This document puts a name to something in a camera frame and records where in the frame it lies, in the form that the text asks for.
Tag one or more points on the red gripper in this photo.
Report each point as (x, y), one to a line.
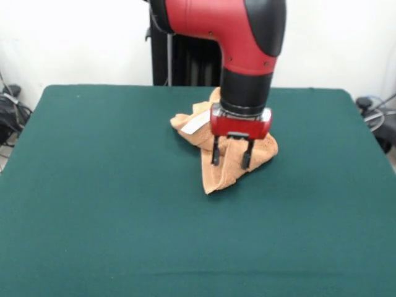
(241, 127)

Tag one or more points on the orange terry towel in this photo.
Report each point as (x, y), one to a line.
(222, 176)

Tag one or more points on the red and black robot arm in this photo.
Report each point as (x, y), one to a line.
(216, 18)

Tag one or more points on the dark green table cloth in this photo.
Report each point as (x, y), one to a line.
(92, 216)

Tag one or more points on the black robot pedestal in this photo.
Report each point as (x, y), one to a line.
(185, 62)

